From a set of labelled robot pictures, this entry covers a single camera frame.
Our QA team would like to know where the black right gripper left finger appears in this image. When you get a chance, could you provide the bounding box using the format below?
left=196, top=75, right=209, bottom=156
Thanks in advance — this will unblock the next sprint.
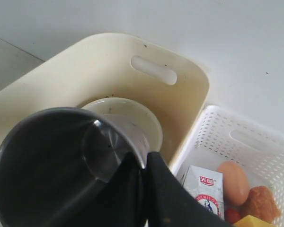
left=60, top=153, right=143, bottom=227

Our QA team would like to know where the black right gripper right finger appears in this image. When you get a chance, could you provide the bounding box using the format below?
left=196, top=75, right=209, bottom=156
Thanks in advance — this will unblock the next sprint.
left=143, top=152, right=231, bottom=227

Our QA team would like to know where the white blue milk carton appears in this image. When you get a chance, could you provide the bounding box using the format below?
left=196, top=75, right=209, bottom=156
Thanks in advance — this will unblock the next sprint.
left=177, top=165, right=224, bottom=219

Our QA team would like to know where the red sausage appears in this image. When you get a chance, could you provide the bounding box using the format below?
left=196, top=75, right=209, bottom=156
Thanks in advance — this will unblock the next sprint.
left=224, top=208, right=241, bottom=224

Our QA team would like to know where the stainless steel cup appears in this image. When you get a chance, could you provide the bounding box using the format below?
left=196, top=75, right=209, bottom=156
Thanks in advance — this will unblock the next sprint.
left=0, top=107, right=150, bottom=227

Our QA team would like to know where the white ceramic bowl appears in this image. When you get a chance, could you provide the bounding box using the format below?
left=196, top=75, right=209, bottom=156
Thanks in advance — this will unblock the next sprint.
left=82, top=97, right=163, bottom=151

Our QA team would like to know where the yellow cheese wedge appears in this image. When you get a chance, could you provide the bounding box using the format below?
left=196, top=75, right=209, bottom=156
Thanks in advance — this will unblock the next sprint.
left=233, top=215, right=274, bottom=227

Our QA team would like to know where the orange fried food piece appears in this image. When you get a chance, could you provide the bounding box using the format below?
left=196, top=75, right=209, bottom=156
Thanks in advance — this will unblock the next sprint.
left=240, top=186, right=281, bottom=224

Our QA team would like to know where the white woven plastic basket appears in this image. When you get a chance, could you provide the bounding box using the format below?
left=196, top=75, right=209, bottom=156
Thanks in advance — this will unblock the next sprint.
left=170, top=105, right=284, bottom=227

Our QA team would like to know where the cream plastic bin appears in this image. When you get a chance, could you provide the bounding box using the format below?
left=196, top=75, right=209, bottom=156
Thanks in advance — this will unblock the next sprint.
left=0, top=33, right=209, bottom=172

